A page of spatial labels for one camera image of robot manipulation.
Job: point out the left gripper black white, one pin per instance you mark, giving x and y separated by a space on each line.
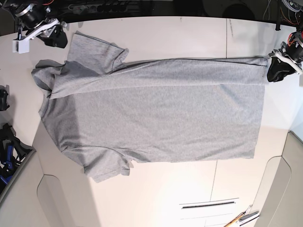
286 60

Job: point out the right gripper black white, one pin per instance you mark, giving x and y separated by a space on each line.
52 32

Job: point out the grey T-shirt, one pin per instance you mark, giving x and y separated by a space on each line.
103 114

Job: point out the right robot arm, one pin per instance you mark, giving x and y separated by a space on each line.
34 20

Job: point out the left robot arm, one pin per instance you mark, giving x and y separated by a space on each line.
295 6

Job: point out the black device at left edge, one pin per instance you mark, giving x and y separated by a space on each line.
3 99

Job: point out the blue black equipment pile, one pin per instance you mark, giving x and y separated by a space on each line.
12 154

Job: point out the grey flat tool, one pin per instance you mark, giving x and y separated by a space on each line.
248 218

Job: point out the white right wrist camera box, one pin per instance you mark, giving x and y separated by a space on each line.
20 46

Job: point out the wooden handled tool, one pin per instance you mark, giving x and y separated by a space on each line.
239 216

